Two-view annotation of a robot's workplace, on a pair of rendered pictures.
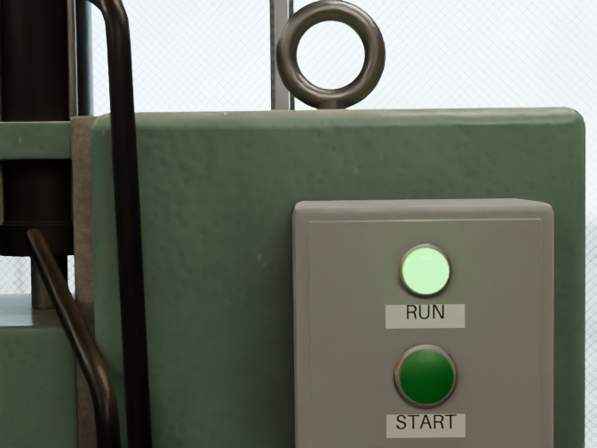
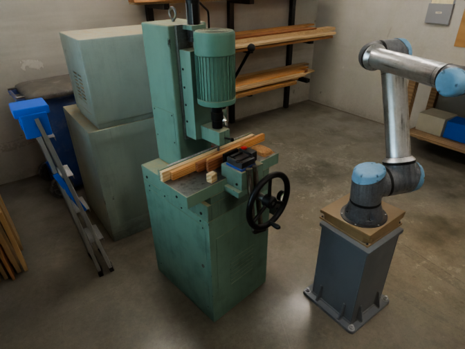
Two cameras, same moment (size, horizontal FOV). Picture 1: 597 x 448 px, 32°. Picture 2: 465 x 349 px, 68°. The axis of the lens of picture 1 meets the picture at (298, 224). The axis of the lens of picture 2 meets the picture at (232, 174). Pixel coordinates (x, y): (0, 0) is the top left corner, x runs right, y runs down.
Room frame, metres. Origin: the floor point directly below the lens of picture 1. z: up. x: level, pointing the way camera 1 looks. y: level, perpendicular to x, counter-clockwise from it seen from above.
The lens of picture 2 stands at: (1.57, 1.43, 1.69)
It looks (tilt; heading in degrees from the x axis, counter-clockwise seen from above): 30 degrees down; 226
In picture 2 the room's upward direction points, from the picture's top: 1 degrees counter-clockwise
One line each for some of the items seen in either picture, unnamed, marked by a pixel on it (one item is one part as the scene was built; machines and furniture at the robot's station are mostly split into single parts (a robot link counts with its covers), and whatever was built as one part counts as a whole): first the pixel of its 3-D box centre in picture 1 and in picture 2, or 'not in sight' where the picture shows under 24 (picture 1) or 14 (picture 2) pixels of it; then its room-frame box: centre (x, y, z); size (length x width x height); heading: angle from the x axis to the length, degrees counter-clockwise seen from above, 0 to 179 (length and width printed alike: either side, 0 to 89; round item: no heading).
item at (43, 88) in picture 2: not in sight; (67, 134); (0.67, -1.68, 0.48); 0.64 x 0.54 x 0.97; 175
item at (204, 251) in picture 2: not in sight; (208, 233); (0.56, 0.15, 0.36); 0.58 x 0.45 x 0.71; 90
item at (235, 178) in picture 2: not in sight; (241, 172); (0.59, 0.46, 0.92); 0.15 x 0.13 x 0.09; 0
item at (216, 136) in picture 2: not in sight; (215, 134); (0.56, 0.25, 1.03); 0.14 x 0.07 x 0.09; 90
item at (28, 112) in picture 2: not in sight; (68, 197); (1.10, -0.48, 0.58); 0.27 x 0.25 x 1.16; 172
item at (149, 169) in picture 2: not in sight; (204, 175); (0.56, 0.15, 0.76); 0.57 x 0.45 x 0.09; 90
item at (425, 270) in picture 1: (425, 271); not in sight; (0.38, -0.05, 1.46); 0.02 x 0.01 x 0.02; 90
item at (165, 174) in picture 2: not in sight; (212, 155); (0.59, 0.25, 0.93); 0.60 x 0.02 x 0.05; 0
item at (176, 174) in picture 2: not in sight; (222, 154); (0.54, 0.27, 0.92); 0.62 x 0.02 x 0.04; 0
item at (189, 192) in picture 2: not in sight; (229, 174); (0.59, 0.38, 0.87); 0.61 x 0.30 x 0.06; 0
